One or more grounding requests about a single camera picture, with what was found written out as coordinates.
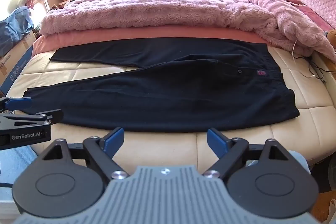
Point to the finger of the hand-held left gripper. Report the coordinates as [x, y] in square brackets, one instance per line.
[19, 102]
[53, 116]

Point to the blue bag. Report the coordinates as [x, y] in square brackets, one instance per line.
[13, 27]

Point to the pink fluffy blanket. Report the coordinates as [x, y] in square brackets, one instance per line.
[162, 1]

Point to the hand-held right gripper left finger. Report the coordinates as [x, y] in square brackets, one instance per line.
[115, 138]

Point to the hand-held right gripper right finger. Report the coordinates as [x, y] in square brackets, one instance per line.
[216, 141]

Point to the salmon pink bed sheet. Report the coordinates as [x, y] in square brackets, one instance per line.
[105, 36]

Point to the small brown plush toy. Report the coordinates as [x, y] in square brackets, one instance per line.
[331, 36]

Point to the cream quilted bed mattress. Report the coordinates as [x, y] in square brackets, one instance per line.
[296, 108]

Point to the cardboard box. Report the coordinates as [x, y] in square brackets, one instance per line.
[13, 66]

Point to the black pants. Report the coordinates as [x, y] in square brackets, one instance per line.
[162, 98]

